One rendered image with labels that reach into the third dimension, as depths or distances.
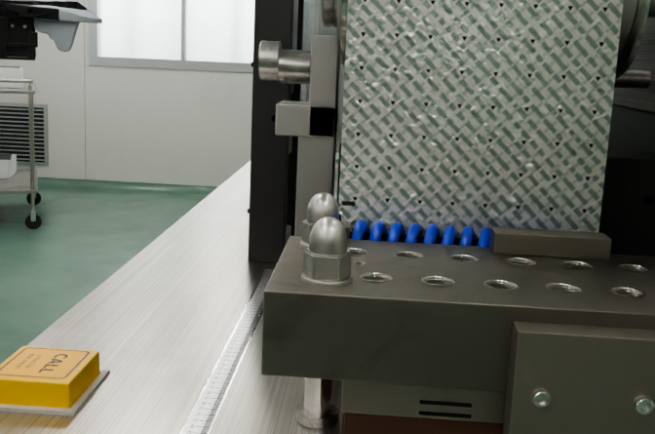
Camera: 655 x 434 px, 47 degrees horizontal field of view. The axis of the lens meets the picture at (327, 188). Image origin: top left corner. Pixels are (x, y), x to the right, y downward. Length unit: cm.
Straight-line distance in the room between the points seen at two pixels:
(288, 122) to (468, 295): 31
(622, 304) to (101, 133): 626
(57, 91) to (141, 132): 77
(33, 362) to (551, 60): 51
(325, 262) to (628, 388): 21
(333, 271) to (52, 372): 26
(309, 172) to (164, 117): 575
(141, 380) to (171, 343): 9
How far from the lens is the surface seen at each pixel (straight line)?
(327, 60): 76
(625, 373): 53
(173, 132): 649
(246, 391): 68
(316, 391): 61
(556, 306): 53
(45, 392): 66
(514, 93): 69
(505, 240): 65
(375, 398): 55
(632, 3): 72
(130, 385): 70
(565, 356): 52
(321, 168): 77
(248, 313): 86
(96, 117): 668
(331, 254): 53
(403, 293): 52
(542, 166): 70
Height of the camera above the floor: 119
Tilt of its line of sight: 10 degrees down
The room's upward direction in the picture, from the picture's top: 3 degrees clockwise
